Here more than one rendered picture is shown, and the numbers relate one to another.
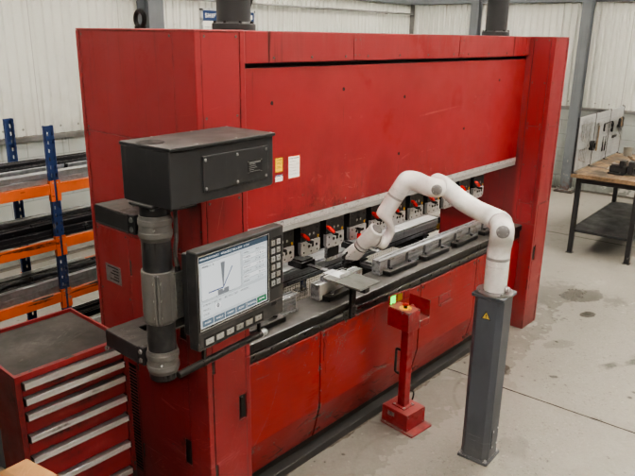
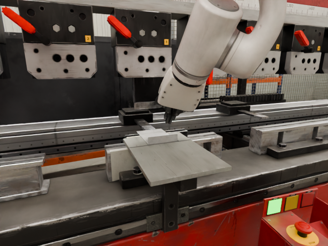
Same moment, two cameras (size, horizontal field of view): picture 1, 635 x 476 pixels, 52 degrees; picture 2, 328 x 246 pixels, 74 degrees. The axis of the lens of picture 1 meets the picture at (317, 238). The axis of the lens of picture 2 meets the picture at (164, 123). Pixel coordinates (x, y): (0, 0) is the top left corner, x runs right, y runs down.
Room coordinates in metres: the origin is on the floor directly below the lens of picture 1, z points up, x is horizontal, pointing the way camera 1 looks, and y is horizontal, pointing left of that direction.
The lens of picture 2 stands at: (2.93, -0.42, 1.20)
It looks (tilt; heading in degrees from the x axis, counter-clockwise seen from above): 15 degrees down; 27
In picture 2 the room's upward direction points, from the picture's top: straight up
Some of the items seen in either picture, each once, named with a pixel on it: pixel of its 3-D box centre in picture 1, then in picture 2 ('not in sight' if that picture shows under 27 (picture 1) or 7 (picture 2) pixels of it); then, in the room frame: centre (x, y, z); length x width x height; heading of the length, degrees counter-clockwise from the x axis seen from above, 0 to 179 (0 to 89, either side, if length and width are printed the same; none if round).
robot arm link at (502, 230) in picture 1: (500, 238); not in sight; (3.21, -0.94, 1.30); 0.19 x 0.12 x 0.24; 169
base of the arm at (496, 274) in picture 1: (496, 275); not in sight; (3.24, -0.94, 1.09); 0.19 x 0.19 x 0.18
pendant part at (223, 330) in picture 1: (231, 281); not in sight; (2.23, 0.31, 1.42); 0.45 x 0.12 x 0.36; 143
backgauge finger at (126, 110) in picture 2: (311, 263); (139, 118); (3.60, 0.04, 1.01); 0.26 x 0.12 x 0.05; 48
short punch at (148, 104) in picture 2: (331, 251); (150, 92); (3.49, -0.08, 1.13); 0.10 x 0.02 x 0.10; 138
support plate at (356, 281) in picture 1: (351, 280); (168, 152); (3.39, -0.19, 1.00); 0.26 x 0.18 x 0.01; 48
